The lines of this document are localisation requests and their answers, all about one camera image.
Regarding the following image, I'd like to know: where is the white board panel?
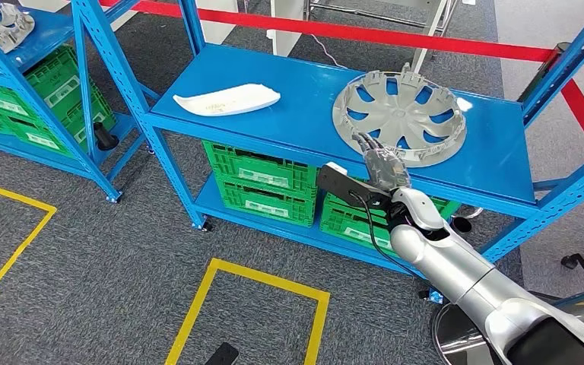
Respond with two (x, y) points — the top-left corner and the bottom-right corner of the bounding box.
(195, 0), (240, 46)
(20, 0), (139, 32)

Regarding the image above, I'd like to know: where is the white power cable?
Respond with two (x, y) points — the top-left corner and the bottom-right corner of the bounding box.
(312, 33), (348, 70)

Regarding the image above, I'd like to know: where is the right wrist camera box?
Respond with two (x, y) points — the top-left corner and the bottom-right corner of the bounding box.
(316, 162), (394, 210)

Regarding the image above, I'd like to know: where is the blue metal shelf rack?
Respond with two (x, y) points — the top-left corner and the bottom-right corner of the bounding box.
(70, 0), (584, 306)
(0, 0), (161, 204)

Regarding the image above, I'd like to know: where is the chrome stanchion post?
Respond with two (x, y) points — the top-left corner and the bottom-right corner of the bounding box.
(431, 292), (584, 365)

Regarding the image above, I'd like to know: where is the grey wheel hubcap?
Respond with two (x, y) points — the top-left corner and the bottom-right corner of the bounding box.
(0, 2), (36, 66)
(332, 62), (468, 169)

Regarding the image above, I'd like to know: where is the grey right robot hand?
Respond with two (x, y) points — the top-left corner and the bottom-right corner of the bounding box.
(351, 132), (413, 192)

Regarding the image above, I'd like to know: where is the white desk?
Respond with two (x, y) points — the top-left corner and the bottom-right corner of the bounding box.
(266, 0), (467, 74)

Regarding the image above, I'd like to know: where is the white plastic trim part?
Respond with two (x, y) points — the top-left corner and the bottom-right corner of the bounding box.
(172, 83), (282, 118)

